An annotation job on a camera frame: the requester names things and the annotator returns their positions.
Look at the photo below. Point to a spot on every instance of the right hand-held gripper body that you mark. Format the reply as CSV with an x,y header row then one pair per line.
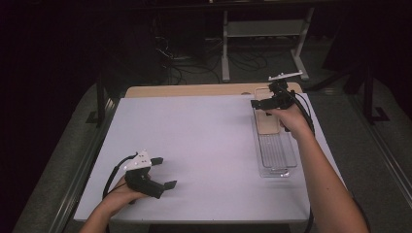
x,y
281,95

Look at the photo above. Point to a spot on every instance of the black metal stand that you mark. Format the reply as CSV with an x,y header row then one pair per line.
x,y
368,93
101,97

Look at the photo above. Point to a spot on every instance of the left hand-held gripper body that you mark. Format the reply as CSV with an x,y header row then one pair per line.
x,y
142,181

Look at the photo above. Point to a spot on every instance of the wooden table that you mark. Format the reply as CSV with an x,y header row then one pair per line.
x,y
194,90

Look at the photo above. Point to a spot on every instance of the grey metal rail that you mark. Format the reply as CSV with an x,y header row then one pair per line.
x,y
385,152
77,181

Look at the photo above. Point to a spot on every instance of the person's right hand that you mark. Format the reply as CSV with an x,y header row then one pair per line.
x,y
293,121

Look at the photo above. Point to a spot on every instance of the clear plastic tray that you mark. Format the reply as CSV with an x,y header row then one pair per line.
x,y
278,155

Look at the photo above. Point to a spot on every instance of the person's left hand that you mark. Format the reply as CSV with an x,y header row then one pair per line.
x,y
121,195

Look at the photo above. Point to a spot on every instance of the white metal desk frame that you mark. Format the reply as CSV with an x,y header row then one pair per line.
x,y
265,28

